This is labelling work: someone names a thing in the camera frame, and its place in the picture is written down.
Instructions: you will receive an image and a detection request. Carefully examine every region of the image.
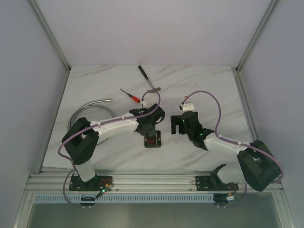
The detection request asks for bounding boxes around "black fuse box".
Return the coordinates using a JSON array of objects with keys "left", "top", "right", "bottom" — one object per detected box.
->
[{"left": 144, "top": 131, "right": 162, "bottom": 148}]

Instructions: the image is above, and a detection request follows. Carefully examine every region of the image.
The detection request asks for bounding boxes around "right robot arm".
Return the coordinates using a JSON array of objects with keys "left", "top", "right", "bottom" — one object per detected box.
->
[{"left": 171, "top": 111, "right": 283, "bottom": 192}]

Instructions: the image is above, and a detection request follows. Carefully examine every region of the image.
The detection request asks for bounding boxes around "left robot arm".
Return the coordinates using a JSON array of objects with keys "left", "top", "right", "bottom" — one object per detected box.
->
[{"left": 60, "top": 104, "right": 165, "bottom": 191}]

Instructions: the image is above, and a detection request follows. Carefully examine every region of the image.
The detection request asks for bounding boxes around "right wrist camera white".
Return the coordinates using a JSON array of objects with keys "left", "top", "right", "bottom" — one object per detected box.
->
[{"left": 180, "top": 103, "right": 195, "bottom": 112}]

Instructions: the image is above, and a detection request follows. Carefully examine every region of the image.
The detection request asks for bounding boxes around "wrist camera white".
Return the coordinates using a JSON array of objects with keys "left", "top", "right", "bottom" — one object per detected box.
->
[
  {"left": 141, "top": 100, "right": 152, "bottom": 108},
  {"left": 180, "top": 103, "right": 195, "bottom": 112}
]

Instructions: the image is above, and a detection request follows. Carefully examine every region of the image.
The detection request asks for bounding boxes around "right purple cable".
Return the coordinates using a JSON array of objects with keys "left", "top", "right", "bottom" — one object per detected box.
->
[{"left": 181, "top": 90, "right": 285, "bottom": 209}]

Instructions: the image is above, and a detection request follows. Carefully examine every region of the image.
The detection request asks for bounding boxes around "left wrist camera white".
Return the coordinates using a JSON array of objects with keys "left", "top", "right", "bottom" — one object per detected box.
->
[{"left": 141, "top": 100, "right": 152, "bottom": 108}]

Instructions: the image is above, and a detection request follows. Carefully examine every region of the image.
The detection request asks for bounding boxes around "red handled screwdriver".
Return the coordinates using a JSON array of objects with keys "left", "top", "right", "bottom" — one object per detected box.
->
[{"left": 120, "top": 88, "right": 141, "bottom": 103}]

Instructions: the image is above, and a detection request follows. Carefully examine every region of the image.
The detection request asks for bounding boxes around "claw hammer black handle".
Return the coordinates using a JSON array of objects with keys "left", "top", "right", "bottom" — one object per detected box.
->
[{"left": 138, "top": 66, "right": 161, "bottom": 91}]

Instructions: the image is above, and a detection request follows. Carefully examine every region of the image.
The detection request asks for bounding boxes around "flexible metal hose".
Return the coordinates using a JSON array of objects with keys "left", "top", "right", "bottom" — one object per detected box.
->
[{"left": 67, "top": 99, "right": 116, "bottom": 144}]

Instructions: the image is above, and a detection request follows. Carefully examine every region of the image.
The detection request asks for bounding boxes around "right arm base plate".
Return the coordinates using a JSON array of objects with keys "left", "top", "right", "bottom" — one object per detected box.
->
[{"left": 195, "top": 176, "right": 239, "bottom": 191}]

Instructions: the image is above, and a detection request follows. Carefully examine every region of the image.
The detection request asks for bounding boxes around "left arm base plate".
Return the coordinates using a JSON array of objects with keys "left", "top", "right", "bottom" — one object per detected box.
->
[{"left": 69, "top": 175, "right": 113, "bottom": 191}]

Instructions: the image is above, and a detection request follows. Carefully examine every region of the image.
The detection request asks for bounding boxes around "slotted cable duct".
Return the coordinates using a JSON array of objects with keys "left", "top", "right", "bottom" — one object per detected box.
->
[{"left": 34, "top": 193, "right": 214, "bottom": 204}]

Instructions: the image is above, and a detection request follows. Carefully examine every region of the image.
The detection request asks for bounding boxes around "aluminium front rail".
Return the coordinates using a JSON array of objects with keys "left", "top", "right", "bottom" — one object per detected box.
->
[{"left": 25, "top": 172, "right": 284, "bottom": 193}]

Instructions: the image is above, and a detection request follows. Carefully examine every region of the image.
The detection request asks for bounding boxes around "right aluminium frame post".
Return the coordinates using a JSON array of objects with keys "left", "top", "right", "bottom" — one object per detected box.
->
[{"left": 236, "top": 0, "right": 280, "bottom": 74}]

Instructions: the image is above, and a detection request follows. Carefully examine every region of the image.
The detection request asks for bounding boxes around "aluminium frame post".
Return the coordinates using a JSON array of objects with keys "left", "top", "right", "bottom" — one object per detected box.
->
[
  {"left": 236, "top": 0, "right": 280, "bottom": 74},
  {"left": 28, "top": 0, "right": 71, "bottom": 72}
]

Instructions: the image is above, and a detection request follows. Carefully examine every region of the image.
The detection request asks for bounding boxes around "left aluminium frame post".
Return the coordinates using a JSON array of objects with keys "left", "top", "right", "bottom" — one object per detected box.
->
[{"left": 28, "top": 0, "right": 71, "bottom": 72}]

